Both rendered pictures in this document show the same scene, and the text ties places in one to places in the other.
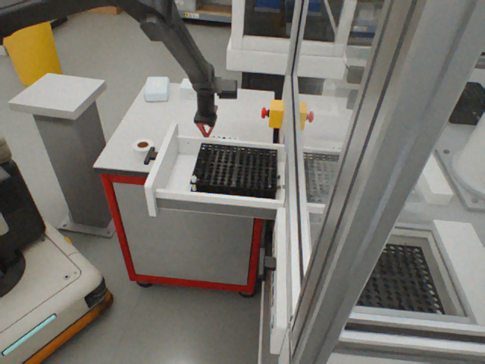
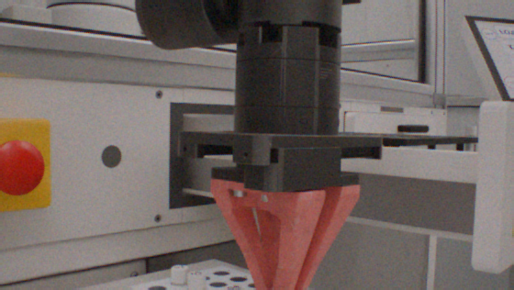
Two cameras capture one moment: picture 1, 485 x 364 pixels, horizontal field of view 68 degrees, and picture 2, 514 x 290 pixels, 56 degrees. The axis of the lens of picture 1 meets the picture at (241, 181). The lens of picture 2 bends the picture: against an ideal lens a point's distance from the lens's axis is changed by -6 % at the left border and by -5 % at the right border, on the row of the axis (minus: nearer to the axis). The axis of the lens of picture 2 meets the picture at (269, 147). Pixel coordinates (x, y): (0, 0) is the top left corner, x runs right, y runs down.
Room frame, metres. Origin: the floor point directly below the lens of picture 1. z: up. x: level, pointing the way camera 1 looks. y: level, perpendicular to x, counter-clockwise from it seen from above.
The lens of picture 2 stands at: (1.23, 0.30, 0.91)
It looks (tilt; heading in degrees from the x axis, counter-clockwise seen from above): 3 degrees down; 221
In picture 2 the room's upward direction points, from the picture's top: 1 degrees clockwise
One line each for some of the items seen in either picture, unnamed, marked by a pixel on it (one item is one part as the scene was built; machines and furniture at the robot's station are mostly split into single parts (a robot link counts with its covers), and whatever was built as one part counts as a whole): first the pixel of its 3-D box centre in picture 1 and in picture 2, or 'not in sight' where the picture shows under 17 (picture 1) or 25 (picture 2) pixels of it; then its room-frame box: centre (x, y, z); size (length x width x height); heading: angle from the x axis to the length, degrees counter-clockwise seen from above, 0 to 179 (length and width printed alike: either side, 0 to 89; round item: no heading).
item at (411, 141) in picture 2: (199, 162); (440, 140); (0.76, 0.12, 0.90); 0.18 x 0.02 x 0.01; 178
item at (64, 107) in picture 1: (81, 161); not in sight; (1.36, 0.79, 0.38); 0.30 x 0.30 x 0.76; 83
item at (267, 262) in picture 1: (267, 263); (410, 128); (0.44, -0.06, 0.91); 0.07 x 0.04 x 0.01; 178
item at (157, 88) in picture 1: (157, 88); not in sight; (1.39, 0.38, 0.78); 0.15 x 0.10 x 0.04; 8
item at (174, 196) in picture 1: (239, 175); (344, 166); (0.76, 0.01, 0.86); 0.40 x 0.26 x 0.06; 88
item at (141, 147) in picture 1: (143, 149); not in sight; (0.96, 0.33, 0.78); 0.07 x 0.07 x 0.04
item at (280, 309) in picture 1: (278, 273); (396, 146); (0.44, -0.09, 0.87); 0.29 x 0.02 x 0.11; 178
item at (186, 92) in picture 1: (196, 89); not in sight; (1.39, 0.21, 0.79); 0.13 x 0.09 x 0.05; 87
